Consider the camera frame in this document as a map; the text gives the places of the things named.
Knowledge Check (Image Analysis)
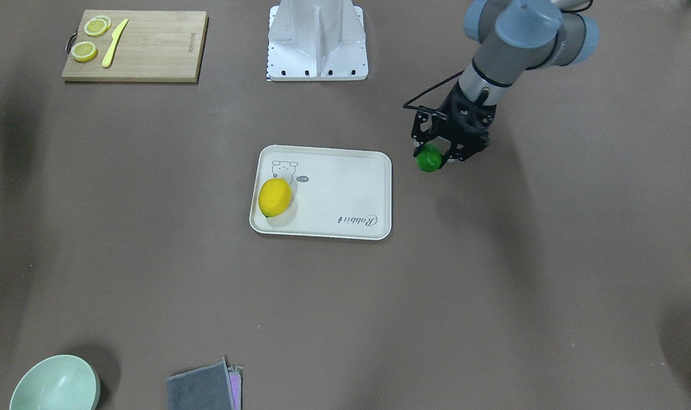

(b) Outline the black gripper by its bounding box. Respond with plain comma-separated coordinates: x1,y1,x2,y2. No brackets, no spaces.
411,85,496,165

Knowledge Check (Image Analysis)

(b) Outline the green lime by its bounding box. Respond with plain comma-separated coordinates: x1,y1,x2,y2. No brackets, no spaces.
415,143,442,173

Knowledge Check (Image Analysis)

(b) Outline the yellow lemon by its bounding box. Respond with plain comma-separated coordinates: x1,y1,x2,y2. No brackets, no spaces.
257,178,293,218

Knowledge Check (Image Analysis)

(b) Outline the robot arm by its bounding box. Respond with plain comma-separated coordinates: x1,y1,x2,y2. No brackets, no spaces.
404,1,599,172

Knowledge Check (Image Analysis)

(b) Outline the white rabbit tray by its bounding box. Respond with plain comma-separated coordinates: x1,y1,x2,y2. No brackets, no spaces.
249,145,392,240

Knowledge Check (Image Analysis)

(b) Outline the grey folded cloth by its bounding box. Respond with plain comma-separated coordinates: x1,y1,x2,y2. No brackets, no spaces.
166,358,243,409

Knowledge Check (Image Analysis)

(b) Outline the yellow plastic knife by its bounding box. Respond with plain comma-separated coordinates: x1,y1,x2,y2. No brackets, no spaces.
101,18,129,68

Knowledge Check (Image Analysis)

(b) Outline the wooden cutting board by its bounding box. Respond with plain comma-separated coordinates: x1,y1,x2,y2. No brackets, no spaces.
61,9,209,83

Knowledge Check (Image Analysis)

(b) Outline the lemon slice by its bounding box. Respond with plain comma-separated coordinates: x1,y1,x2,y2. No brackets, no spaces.
84,15,112,38
69,41,98,63

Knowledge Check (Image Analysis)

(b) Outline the mint green bowl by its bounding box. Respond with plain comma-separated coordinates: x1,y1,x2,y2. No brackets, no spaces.
8,355,101,409

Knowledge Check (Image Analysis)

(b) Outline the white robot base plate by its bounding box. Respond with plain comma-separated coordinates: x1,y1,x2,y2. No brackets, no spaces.
266,1,369,81

